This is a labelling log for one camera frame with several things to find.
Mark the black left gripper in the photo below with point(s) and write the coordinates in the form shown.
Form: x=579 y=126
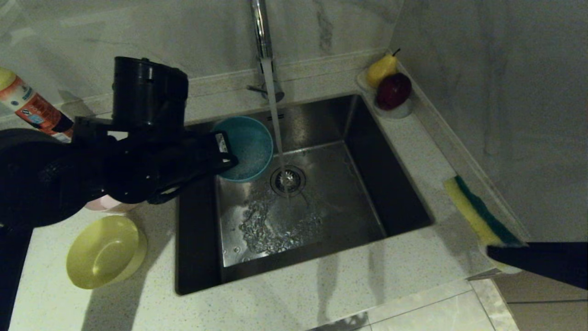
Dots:
x=174 y=161

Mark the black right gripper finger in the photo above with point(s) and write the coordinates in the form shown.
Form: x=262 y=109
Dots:
x=542 y=264

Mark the blue plastic bowl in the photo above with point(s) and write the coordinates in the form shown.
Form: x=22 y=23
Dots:
x=252 y=147

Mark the green and yellow sponge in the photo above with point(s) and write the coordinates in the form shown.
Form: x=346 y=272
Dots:
x=477 y=216

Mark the chrome kitchen faucet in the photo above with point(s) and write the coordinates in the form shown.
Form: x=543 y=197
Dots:
x=261 y=32

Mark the orange label detergent bottle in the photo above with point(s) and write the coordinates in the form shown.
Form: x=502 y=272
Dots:
x=32 y=108

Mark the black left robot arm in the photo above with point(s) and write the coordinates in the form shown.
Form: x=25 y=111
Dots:
x=46 y=179

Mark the metal sink drain strainer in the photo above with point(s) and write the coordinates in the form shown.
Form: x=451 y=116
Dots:
x=294 y=184

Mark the stainless steel sink basin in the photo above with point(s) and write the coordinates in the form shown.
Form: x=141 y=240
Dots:
x=367 y=184

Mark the running tap water stream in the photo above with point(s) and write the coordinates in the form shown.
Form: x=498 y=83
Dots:
x=274 y=119

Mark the pink plastic bowl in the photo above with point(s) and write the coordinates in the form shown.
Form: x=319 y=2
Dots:
x=110 y=204

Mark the yellow plastic bowl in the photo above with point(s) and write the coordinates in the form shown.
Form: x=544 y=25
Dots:
x=105 y=253

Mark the yellow pear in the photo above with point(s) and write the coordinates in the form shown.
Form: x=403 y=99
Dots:
x=380 y=71

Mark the small white dish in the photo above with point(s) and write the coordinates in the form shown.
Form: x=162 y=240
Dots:
x=399 y=113

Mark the dark red apple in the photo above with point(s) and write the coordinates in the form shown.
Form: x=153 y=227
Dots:
x=393 y=90

